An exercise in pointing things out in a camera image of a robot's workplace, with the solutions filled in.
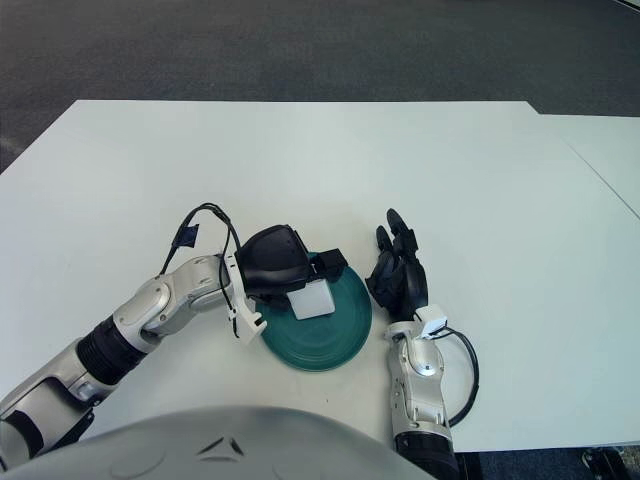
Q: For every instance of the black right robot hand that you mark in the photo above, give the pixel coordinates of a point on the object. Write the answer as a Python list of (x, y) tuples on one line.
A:
[(407, 285)]

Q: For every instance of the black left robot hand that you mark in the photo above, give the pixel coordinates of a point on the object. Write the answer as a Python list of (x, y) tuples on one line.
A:
[(272, 260)]

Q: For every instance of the white square charger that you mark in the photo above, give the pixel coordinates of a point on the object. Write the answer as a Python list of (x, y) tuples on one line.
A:
[(312, 302)]

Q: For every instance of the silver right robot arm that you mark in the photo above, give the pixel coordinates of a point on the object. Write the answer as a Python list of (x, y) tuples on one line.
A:
[(425, 395)]

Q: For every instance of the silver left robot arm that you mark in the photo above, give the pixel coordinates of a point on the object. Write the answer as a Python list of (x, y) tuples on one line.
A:
[(160, 300)]

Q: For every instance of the teal round plate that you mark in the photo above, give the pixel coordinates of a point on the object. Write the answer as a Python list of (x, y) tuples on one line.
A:
[(325, 340)]

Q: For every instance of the white right wrist connector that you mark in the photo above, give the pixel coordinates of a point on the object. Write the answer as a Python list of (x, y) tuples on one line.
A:
[(431, 317)]

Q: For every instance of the grey robot torso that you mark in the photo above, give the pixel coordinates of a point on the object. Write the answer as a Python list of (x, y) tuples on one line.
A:
[(210, 445)]

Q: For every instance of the black object on floor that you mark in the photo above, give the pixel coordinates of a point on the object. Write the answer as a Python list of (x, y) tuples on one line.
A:
[(612, 462)]

